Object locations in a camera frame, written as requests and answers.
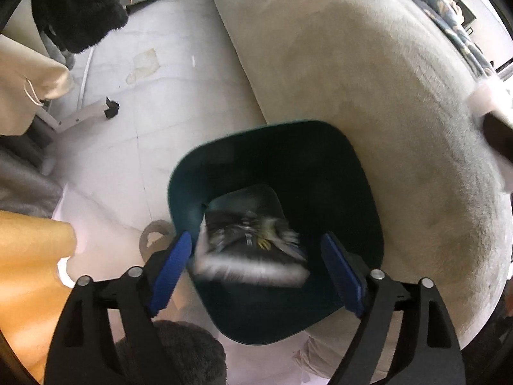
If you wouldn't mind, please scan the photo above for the white paper ball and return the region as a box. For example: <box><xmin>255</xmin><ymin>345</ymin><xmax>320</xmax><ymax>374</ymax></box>
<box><xmin>467</xmin><ymin>77</ymin><xmax>512</xmax><ymax>121</ymax></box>

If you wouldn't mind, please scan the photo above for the black printed box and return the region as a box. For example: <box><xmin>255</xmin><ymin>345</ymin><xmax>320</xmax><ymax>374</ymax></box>
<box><xmin>191</xmin><ymin>210</ymin><xmax>309</xmax><ymax>288</ymax></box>

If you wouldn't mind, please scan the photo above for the dark green trash bin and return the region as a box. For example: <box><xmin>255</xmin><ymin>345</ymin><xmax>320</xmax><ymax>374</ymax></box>
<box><xmin>168</xmin><ymin>121</ymin><xmax>383</xmax><ymax>346</ymax></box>

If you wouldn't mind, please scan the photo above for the black and white wardrobe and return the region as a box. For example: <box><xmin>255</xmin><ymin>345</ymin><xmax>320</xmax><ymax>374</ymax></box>
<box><xmin>454</xmin><ymin>0</ymin><xmax>510</xmax><ymax>38</ymax></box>

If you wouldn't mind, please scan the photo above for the grey slipper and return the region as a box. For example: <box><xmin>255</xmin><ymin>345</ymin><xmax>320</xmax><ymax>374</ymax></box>
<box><xmin>139</xmin><ymin>220</ymin><xmax>176</xmax><ymax>263</ymax></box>

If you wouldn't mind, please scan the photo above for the blue patterned fleece blanket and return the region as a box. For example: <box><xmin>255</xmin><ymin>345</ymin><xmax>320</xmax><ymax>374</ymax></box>
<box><xmin>412</xmin><ymin>0</ymin><xmax>496</xmax><ymax>78</ymax></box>

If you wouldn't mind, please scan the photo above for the bed with grey cover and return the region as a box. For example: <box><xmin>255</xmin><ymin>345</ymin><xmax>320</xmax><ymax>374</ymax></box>
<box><xmin>214</xmin><ymin>0</ymin><xmax>512</xmax><ymax>347</ymax></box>

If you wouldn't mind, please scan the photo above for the white clothes rack base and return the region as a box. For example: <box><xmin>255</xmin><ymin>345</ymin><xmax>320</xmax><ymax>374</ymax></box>
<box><xmin>36</xmin><ymin>46</ymin><xmax>120</xmax><ymax>134</ymax></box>

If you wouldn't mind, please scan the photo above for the cream hanging coat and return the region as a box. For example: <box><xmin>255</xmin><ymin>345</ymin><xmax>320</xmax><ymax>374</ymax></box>
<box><xmin>0</xmin><ymin>36</ymin><xmax>73</xmax><ymax>136</ymax></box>

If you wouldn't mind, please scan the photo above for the black hanging garment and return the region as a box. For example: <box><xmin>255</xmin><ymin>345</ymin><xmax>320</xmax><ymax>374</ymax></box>
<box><xmin>31</xmin><ymin>0</ymin><xmax>129</xmax><ymax>54</ymax></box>

